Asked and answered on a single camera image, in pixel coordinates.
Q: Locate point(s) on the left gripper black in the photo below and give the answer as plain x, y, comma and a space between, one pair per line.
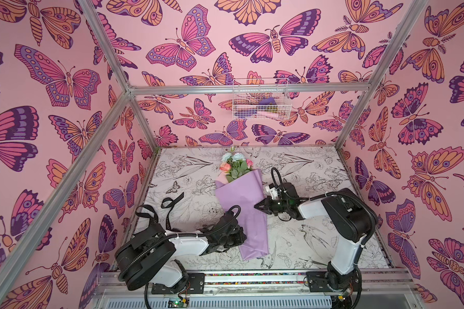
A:
238, 232

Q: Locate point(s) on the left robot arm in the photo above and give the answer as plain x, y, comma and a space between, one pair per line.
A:
150, 257

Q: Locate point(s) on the white wire basket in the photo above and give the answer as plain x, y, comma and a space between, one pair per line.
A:
257, 101

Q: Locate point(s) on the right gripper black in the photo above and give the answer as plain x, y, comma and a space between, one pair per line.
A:
269, 206

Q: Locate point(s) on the orange pink fake rose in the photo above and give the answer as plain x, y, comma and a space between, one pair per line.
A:
225, 167

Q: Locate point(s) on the purple pink wrapping paper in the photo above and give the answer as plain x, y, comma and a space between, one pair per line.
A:
246, 192

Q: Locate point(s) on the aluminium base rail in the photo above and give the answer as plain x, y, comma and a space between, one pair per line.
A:
378, 288

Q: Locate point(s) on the aluminium frame structure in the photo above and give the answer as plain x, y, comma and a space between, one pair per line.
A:
16, 262

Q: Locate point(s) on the white fake flower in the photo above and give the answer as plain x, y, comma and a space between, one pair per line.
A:
231, 155

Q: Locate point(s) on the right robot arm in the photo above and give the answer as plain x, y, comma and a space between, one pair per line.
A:
354, 221

